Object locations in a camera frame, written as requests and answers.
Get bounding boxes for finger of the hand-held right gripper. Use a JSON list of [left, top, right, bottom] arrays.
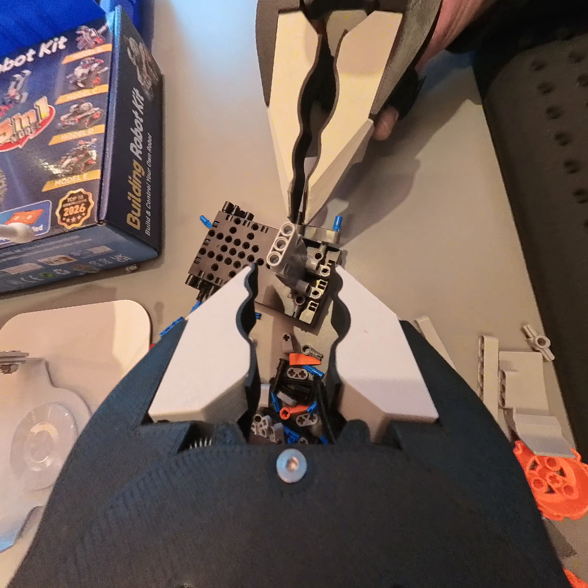
[[304, 10, 405, 224], [268, 8, 323, 220]]

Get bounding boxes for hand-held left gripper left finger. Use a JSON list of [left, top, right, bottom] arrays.
[[148, 263, 260, 422]]

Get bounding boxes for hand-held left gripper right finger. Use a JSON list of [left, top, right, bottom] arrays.
[[327, 266, 441, 443]]

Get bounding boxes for grey beam and connector assembly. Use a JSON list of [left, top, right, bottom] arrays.
[[266, 222, 341, 308]]

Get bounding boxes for pile of building pieces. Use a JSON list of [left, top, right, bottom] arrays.
[[149, 315, 588, 588]]

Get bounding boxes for person's right hand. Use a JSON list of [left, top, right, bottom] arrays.
[[371, 0, 465, 142]]

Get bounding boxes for grey cross axle connector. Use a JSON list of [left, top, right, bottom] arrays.
[[523, 325, 556, 361]]

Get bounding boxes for blue robot kit box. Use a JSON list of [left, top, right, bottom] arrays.
[[0, 7, 164, 295]]

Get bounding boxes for blue storage bin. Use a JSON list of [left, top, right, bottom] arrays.
[[0, 0, 154, 49]]

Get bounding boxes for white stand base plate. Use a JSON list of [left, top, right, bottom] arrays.
[[0, 300, 153, 552]]

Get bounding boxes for metal stand bracket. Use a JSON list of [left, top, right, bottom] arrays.
[[0, 350, 29, 374]]

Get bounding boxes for wire page holder white tips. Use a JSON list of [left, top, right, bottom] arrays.
[[0, 223, 37, 244]]

